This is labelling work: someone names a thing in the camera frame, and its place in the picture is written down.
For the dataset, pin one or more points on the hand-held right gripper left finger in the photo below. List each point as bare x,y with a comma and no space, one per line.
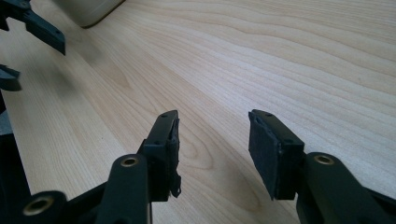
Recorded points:
160,165

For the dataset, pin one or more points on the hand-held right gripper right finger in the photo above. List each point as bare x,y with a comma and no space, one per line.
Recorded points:
280,161

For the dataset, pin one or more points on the beige container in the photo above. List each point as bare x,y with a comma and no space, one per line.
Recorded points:
87,12

